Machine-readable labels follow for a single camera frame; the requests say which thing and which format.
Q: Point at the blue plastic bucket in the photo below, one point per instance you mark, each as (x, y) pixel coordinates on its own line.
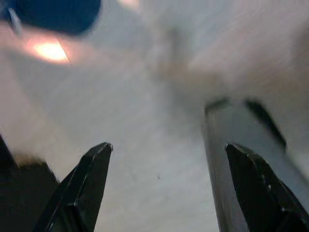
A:
(55, 14)

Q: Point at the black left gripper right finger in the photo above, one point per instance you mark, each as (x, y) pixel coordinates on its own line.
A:
(260, 188)

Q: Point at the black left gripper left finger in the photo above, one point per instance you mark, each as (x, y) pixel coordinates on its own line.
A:
(79, 188)

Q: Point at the dark wooden door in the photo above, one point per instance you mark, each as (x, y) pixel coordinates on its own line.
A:
(21, 193)

